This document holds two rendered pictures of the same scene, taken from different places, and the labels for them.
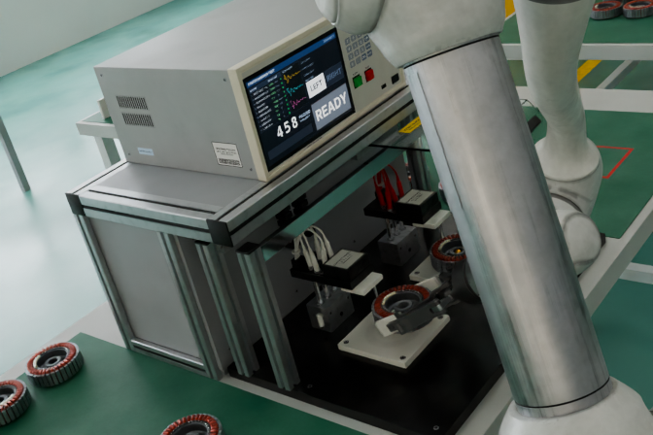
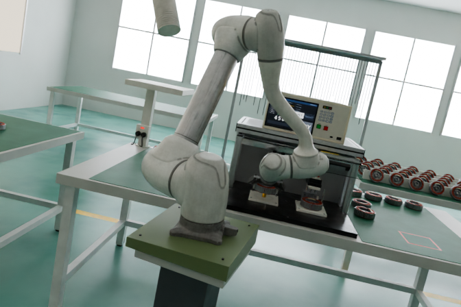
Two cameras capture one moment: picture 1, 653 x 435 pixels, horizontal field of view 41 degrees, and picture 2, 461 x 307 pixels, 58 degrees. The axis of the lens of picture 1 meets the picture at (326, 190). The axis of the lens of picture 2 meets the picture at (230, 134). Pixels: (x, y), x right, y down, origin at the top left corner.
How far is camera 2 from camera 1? 1.53 m
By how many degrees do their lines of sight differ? 51
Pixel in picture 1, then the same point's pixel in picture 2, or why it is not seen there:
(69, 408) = not seen: hidden behind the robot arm
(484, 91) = (214, 60)
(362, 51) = (327, 119)
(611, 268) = (341, 240)
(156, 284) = not seen: hidden behind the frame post
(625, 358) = not seen: outside the picture
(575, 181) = (296, 155)
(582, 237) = (271, 160)
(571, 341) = (186, 120)
